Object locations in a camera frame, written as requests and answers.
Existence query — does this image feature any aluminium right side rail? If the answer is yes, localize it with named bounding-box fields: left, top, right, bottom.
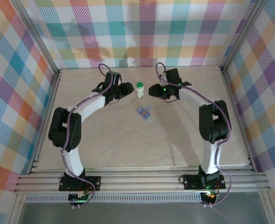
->
left=220, top=66, right=256, bottom=172

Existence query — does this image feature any aluminium front frame rail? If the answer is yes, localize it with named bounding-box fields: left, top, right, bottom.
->
left=13, top=166, right=272, bottom=194

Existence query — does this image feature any aluminium left side rail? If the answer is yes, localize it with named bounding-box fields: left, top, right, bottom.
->
left=29, top=70, right=63, bottom=175

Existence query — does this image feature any controller board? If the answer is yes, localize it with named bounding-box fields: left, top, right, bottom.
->
left=68, top=190, right=91, bottom=203
left=201, top=190, right=219, bottom=204

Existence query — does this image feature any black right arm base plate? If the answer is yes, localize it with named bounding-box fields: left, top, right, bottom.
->
left=182, top=175, right=226, bottom=190

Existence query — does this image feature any left controller board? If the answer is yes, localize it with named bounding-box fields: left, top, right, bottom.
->
left=68, top=190, right=91, bottom=203

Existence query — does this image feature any aluminium left frame post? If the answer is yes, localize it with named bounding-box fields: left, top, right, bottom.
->
left=10, top=0, right=61, bottom=77

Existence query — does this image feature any aluminium right frame post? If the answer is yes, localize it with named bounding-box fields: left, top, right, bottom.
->
left=219, top=0, right=270, bottom=74

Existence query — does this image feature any right controller board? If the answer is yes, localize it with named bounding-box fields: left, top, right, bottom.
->
left=201, top=190, right=219, bottom=204

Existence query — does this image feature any aluminium frame post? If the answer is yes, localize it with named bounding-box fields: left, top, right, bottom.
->
left=219, top=0, right=270, bottom=74
left=10, top=0, right=61, bottom=77

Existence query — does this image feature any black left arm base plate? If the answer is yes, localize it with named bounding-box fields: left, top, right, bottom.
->
left=58, top=176, right=102, bottom=192

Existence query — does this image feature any white pill bottle green cap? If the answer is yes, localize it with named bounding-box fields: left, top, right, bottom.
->
left=135, top=81, right=145, bottom=99

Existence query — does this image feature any slotted grey cable duct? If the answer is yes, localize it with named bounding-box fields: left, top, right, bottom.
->
left=25, top=195, right=203, bottom=203

